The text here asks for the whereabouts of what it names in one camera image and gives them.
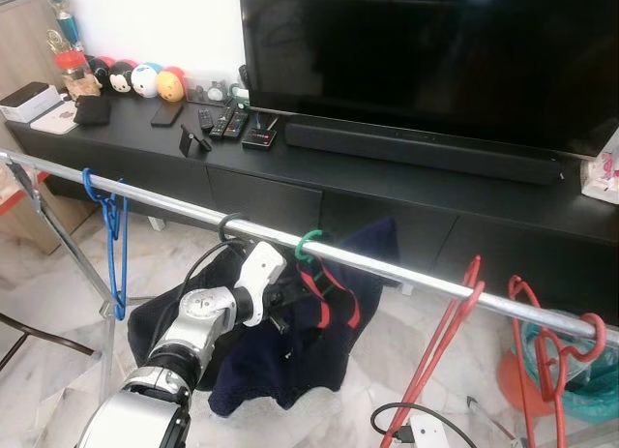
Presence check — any black television cabinet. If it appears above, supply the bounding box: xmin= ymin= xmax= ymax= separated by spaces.
xmin=5 ymin=98 xmax=619 ymax=321

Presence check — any navy shirt with red trim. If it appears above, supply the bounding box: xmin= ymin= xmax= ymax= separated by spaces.
xmin=208 ymin=216 xmax=400 ymax=418

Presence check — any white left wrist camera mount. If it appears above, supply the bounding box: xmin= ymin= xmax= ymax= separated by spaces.
xmin=235 ymin=241 xmax=288 ymax=327

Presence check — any silver metal clothes rack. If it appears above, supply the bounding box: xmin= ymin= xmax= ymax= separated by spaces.
xmin=0 ymin=148 xmax=619 ymax=448

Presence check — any black soundbar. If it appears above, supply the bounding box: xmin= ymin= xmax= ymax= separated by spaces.
xmin=282 ymin=118 xmax=565 ymax=187

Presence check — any black phone stand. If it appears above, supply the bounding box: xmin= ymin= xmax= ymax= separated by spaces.
xmin=178 ymin=124 xmax=214 ymax=160

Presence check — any black flat screen television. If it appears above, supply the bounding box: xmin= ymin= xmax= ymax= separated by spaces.
xmin=238 ymin=0 xmax=619 ymax=157

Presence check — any black wallet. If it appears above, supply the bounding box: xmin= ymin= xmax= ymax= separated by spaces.
xmin=74 ymin=95 xmax=113 ymax=129

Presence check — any red plastic clothes hanger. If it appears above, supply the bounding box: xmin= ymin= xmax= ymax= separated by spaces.
xmin=380 ymin=255 xmax=486 ymax=448
xmin=507 ymin=275 xmax=608 ymax=448

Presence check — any black clothes hanger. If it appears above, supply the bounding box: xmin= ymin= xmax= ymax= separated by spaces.
xmin=218 ymin=212 xmax=256 ymax=246

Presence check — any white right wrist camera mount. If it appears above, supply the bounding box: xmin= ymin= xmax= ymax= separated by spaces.
xmin=406 ymin=414 xmax=448 ymax=448

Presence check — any black smartphone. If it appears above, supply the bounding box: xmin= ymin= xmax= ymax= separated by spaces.
xmin=151 ymin=100 xmax=186 ymax=129

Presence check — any red bin with teal bag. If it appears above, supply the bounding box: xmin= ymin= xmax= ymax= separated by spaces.
xmin=497 ymin=311 xmax=619 ymax=427

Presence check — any white black box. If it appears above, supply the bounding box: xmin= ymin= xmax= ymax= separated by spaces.
xmin=0 ymin=80 xmax=65 ymax=124

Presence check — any long black remote control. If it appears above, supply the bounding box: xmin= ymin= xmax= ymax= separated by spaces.
xmin=209 ymin=104 xmax=237 ymax=140
xmin=224 ymin=106 xmax=251 ymax=142

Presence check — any pink white tissue box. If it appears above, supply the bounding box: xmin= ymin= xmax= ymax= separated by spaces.
xmin=579 ymin=150 xmax=619 ymax=206

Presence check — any black mouse plush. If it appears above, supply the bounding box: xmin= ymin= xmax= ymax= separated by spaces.
xmin=107 ymin=60 xmax=136 ymax=96

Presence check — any white pink booklet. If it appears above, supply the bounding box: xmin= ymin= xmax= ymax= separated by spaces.
xmin=29 ymin=102 xmax=80 ymax=135

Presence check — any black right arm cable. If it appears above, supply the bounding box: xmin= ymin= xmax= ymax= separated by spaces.
xmin=370 ymin=402 xmax=480 ymax=448

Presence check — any light wooden cabinet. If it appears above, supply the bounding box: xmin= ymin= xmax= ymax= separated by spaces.
xmin=0 ymin=0 xmax=71 ymax=99

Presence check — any green plastic clothes hanger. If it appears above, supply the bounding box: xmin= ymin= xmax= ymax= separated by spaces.
xmin=294 ymin=229 xmax=341 ymax=296

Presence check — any yellow bear plush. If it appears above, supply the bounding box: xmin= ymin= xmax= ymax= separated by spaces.
xmin=156 ymin=67 xmax=188 ymax=104

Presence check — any black device with red buttons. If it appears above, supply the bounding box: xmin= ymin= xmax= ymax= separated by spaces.
xmin=241 ymin=127 xmax=280 ymax=152

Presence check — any blue plastic clothes hanger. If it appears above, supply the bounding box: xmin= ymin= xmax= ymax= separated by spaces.
xmin=81 ymin=166 xmax=131 ymax=322

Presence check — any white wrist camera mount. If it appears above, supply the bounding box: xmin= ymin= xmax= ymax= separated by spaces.
xmin=406 ymin=414 xmax=448 ymax=448
xmin=235 ymin=241 xmax=288 ymax=327

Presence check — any black plush with red bow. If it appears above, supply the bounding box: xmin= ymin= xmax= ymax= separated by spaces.
xmin=85 ymin=56 xmax=115 ymax=93

